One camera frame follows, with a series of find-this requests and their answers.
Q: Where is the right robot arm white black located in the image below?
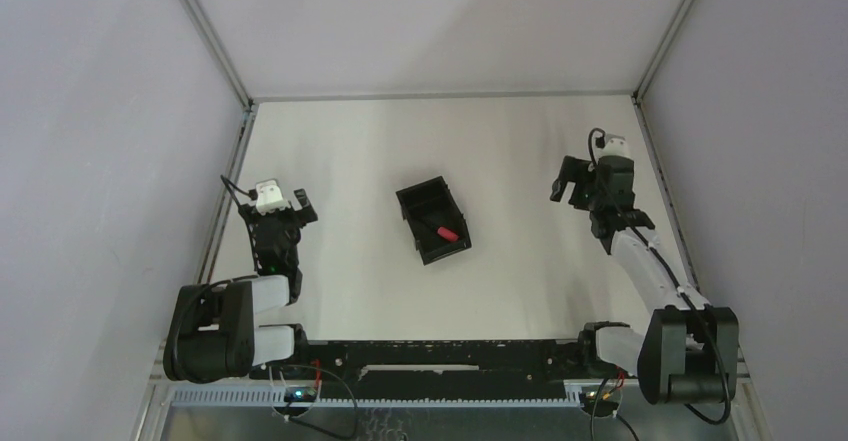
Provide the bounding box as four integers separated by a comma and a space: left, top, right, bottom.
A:
550, 155, 739, 406

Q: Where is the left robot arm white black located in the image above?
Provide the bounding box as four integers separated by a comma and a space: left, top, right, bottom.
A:
163, 181, 318, 384

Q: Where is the black plastic bin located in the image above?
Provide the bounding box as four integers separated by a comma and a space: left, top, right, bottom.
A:
395, 176, 472, 265

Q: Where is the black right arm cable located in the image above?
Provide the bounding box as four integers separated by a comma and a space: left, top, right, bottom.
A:
587, 127, 733, 426

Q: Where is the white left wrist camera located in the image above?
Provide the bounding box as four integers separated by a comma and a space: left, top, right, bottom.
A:
254, 179, 292, 215

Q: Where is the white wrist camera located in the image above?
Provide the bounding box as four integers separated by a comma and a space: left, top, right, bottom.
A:
596, 134, 632, 160
254, 179, 292, 215

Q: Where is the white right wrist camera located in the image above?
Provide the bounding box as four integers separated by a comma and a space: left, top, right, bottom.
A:
596, 134, 632, 160

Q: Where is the aluminium frame rail back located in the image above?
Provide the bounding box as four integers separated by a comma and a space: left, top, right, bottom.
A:
252, 89, 633, 105

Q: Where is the aluminium frame rail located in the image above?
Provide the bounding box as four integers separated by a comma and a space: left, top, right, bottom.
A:
252, 89, 633, 105
630, 0, 700, 285
179, 0, 256, 284

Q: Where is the black left base cable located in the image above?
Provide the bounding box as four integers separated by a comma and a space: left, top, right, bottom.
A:
268, 363, 360, 441

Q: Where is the aluminium frame rail right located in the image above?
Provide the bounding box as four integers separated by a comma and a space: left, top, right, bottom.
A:
630, 0, 700, 285

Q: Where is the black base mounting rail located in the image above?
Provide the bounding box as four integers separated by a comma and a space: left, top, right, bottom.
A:
248, 339, 633, 399

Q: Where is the white slotted cable duct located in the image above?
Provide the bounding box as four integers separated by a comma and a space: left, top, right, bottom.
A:
170, 385, 584, 408

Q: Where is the aluminium frame rail left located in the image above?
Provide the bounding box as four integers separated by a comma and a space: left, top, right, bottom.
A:
179, 0, 256, 284

